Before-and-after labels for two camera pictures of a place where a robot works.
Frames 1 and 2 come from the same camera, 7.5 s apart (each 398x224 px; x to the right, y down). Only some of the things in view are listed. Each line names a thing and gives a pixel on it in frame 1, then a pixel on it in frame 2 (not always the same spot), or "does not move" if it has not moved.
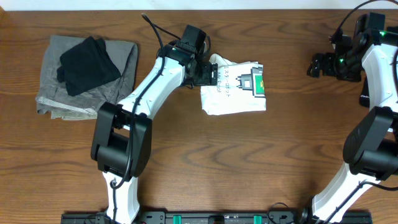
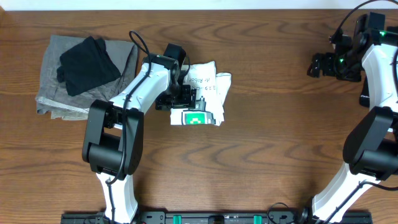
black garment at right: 364,91 does not move
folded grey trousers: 55,98 does not move
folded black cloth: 87,66 does not move
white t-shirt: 240,88 -> 211,90
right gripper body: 328,59 does not move
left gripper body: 204,75 -> 178,98
